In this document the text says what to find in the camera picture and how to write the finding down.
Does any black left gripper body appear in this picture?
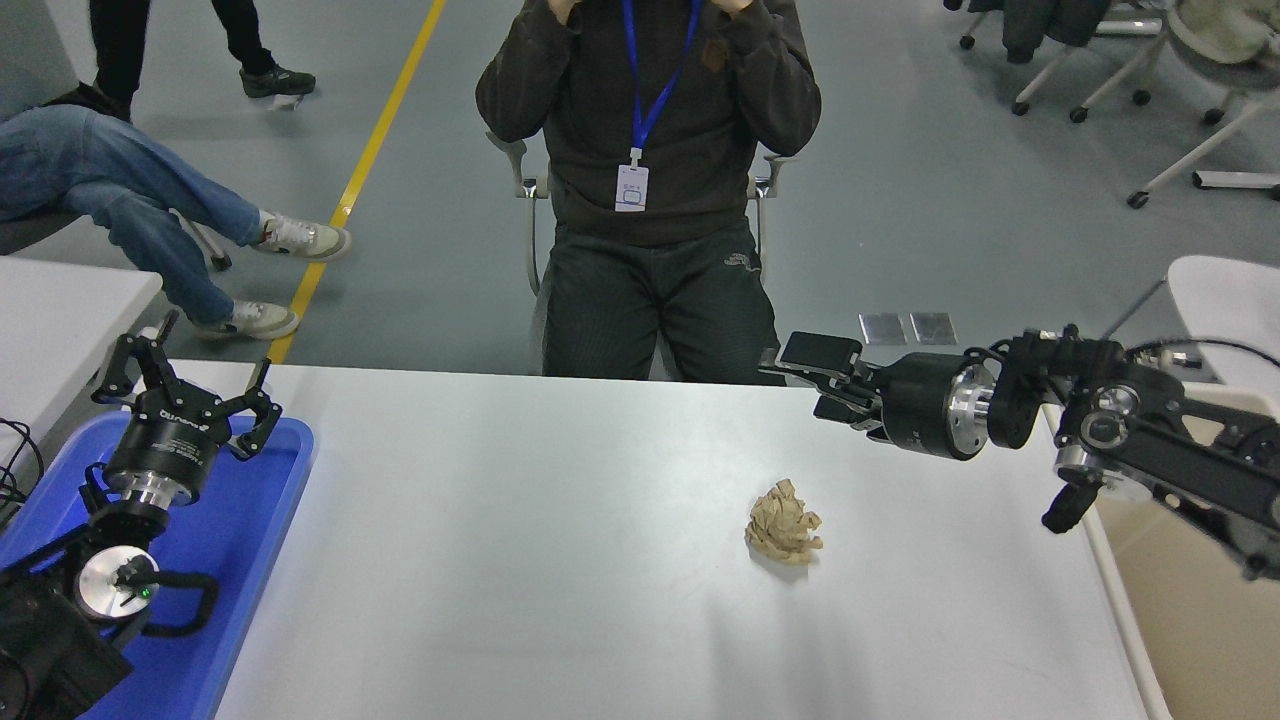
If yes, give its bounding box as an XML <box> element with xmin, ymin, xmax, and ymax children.
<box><xmin>104</xmin><ymin>385</ymin><xmax>233</xmax><ymax>493</ymax></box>

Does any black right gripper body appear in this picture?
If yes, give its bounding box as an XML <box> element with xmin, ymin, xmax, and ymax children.
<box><xmin>880</xmin><ymin>352</ymin><xmax>976</xmax><ymax>459</ymax></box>

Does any white side table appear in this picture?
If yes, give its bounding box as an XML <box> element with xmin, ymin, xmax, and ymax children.
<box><xmin>0</xmin><ymin>258</ymin><xmax>164</xmax><ymax>471</ymax></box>

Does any blue plastic tray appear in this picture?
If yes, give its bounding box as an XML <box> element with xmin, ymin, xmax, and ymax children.
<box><xmin>0</xmin><ymin>408</ymin><xmax>316</xmax><ymax>720</ymax></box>

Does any crumpled tan paper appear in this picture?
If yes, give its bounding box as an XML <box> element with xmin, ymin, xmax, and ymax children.
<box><xmin>744</xmin><ymin>480</ymin><xmax>825</xmax><ymax>566</ymax></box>

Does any person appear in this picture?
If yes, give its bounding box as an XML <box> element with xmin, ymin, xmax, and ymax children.
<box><xmin>0</xmin><ymin>0</ymin><xmax>353</xmax><ymax>341</ymax></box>
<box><xmin>88</xmin><ymin>0</ymin><xmax>317</xmax><ymax>121</ymax></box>
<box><xmin>475</xmin><ymin>0</ymin><xmax>823</xmax><ymax>386</ymax></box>

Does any white rounded table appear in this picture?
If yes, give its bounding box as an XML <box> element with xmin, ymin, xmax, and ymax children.
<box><xmin>1168</xmin><ymin>254</ymin><xmax>1280</xmax><ymax>401</ymax></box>

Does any grey office chair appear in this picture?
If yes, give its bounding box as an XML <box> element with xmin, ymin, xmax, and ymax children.
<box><xmin>485</xmin><ymin>130</ymin><xmax>801</xmax><ymax>376</ymax></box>

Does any large pale bin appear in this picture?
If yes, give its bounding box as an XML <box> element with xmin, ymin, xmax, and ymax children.
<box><xmin>1040</xmin><ymin>385</ymin><xmax>1280</xmax><ymax>720</ymax></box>

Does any chair with dark coat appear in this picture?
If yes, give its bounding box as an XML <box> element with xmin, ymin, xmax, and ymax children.
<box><xmin>945</xmin><ymin>0</ymin><xmax>1151</xmax><ymax>116</ymax></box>

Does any black cable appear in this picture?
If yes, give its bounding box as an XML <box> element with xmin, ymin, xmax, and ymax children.
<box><xmin>0</xmin><ymin>415</ymin><xmax>46</xmax><ymax>526</ymax></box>

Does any blue lanyard with badge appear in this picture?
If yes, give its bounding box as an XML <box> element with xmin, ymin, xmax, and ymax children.
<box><xmin>613</xmin><ymin>0</ymin><xmax>701</xmax><ymax>214</ymax></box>

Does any white wheeled frame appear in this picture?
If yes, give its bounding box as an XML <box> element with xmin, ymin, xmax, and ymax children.
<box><xmin>1127</xmin><ymin>90</ymin><xmax>1280</xmax><ymax>209</ymax></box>

